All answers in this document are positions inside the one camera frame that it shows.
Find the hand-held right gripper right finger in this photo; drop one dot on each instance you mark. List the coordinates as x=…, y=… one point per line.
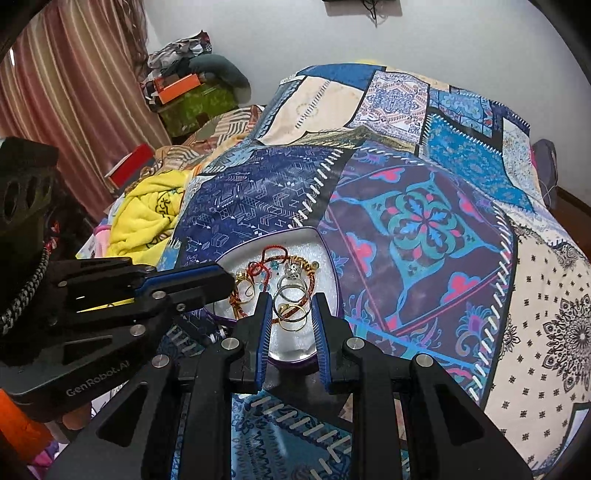
x=320, y=341

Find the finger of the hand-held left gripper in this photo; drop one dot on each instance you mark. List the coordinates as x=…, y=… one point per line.
x=198, y=297
x=184, y=274

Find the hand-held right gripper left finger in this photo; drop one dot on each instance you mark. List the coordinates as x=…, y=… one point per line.
x=264, y=341

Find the purple heart-shaped tin box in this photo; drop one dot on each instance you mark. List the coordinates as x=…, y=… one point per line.
x=295, y=344

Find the ornate silver pendant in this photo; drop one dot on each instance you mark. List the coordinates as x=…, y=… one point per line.
x=293, y=270

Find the yellow blanket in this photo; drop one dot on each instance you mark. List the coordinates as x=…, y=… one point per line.
x=143, y=217

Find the red box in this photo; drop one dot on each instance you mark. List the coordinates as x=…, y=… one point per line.
x=131, y=166

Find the striped pink curtain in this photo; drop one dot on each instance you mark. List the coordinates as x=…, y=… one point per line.
x=74, y=92

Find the striped beige blanket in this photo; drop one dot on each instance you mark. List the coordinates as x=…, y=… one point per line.
x=217, y=129

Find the blue patchwork blanket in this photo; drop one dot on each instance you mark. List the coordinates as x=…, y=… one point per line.
x=415, y=221

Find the orange box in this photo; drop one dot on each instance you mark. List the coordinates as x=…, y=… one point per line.
x=178, y=87

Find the pile of clothes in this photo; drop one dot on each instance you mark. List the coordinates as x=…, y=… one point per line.
x=178, y=53

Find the grey pillow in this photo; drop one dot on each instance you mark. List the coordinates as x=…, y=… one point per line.
x=226, y=71

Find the orange object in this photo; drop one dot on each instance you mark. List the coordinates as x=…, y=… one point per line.
x=21, y=424

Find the grey bag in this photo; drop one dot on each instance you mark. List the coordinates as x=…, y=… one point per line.
x=545, y=161

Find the small black monitor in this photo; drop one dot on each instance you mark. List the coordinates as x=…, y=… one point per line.
x=358, y=1

